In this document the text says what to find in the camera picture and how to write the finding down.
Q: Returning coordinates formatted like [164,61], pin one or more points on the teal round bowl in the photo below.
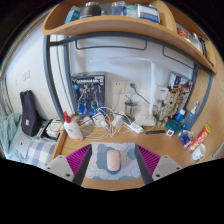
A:
[173,125]

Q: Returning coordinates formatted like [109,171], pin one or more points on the white red-pump lotion bottle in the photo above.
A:
[73,130]

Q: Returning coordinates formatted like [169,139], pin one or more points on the black ruler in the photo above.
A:
[155,132]

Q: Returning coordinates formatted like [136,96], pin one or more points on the black bag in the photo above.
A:
[30,115]

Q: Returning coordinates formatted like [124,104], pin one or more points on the red chips can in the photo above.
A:
[200,137]

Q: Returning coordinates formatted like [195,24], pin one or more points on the white wall socket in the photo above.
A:
[128,90]
[117,86]

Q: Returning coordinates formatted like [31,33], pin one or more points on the white printed mug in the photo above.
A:
[198,153]

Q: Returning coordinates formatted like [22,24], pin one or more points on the white adapter box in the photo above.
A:
[118,120]

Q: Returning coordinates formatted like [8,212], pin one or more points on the small white box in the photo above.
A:
[161,92]

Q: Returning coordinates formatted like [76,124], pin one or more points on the blue checked bedding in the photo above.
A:
[41,152]

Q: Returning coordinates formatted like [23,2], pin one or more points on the large brown tree figure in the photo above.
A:
[171,105]

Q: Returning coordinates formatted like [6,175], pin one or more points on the grey blue-printed mouse pad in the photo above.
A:
[128,163]

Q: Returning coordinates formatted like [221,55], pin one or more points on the pink computer mouse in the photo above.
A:
[113,160]

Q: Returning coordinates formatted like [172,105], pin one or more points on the grey metal shelf frame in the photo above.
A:
[47,73]

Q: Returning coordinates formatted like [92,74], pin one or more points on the white power strip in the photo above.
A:
[136,127]

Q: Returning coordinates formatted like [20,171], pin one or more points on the colourful printed box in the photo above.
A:
[181,81]

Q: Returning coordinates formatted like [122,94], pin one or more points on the teal blanket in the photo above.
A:
[9,131]

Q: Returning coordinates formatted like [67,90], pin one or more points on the white wall switch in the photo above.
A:
[25,75]

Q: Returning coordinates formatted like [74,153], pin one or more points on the blue white-capped tube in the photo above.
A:
[180,116]

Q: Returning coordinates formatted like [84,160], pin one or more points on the wooden shelf unit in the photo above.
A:
[126,26]

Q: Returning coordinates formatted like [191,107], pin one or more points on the small white cube clock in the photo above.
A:
[170,132]

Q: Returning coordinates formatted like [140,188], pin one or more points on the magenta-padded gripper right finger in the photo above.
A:
[166,164]

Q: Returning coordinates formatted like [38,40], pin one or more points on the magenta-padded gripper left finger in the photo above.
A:
[60,165]

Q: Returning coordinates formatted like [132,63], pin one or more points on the black adapter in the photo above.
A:
[127,118]

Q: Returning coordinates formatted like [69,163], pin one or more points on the metal cup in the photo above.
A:
[131,108]

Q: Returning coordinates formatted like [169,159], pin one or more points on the blue robot model kit box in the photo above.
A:
[88,95]

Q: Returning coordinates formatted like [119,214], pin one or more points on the blue spray bottle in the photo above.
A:
[190,118]

